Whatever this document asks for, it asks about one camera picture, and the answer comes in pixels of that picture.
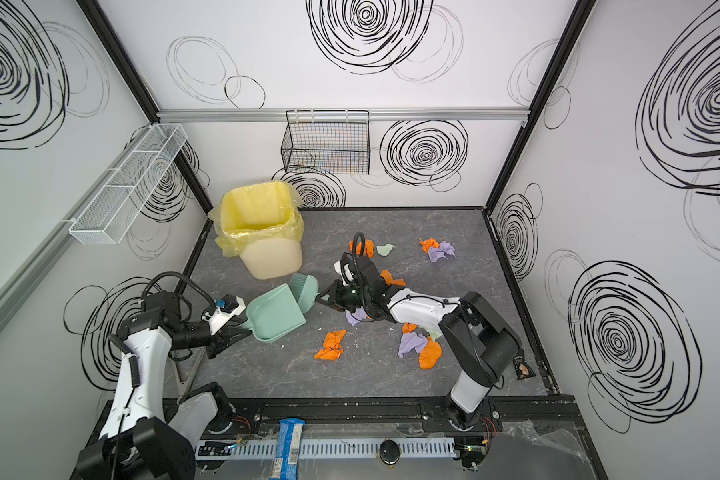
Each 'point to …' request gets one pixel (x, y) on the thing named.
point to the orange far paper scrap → (430, 243)
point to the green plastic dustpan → (273, 314)
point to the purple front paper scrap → (412, 340)
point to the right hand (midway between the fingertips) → (313, 302)
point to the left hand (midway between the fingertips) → (243, 325)
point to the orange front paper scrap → (332, 345)
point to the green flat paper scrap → (384, 250)
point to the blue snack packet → (289, 446)
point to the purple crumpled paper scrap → (356, 317)
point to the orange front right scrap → (430, 354)
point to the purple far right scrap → (440, 252)
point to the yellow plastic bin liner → (256, 210)
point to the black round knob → (389, 451)
